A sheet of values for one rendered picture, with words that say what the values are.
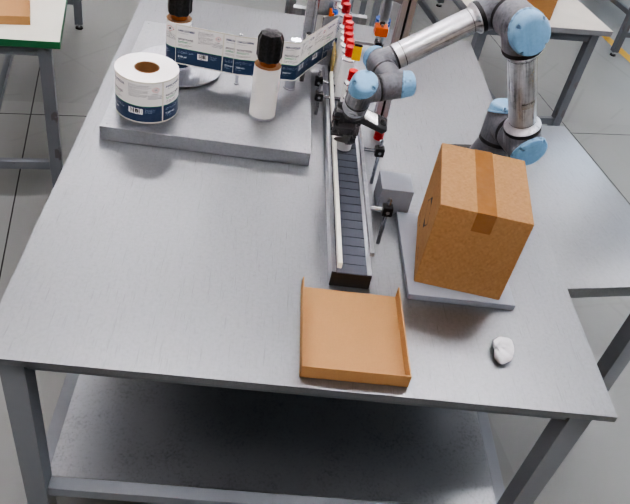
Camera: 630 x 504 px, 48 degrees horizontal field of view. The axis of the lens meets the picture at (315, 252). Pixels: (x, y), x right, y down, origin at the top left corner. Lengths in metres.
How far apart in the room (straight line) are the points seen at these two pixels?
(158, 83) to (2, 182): 1.49
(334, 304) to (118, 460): 0.83
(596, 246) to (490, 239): 0.61
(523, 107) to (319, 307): 0.90
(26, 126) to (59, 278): 2.19
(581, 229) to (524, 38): 0.68
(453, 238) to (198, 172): 0.83
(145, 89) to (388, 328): 1.06
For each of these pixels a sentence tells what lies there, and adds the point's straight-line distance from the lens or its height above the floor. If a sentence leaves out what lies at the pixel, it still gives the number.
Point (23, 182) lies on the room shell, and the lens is 3.58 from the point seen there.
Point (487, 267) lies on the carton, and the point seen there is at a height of 0.95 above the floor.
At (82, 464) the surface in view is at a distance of 2.24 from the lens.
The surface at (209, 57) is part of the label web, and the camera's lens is 2.58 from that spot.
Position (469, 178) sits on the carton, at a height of 1.12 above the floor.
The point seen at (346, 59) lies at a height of 1.04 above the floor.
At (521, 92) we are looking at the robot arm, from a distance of 2.22.
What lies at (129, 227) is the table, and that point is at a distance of 2.00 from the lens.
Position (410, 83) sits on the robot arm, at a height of 1.23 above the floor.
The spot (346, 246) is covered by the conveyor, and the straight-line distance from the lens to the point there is 1.94.
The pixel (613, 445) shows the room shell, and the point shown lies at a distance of 3.01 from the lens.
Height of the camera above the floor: 2.12
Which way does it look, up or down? 41 degrees down
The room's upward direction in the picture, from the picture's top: 12 degrees clockwise
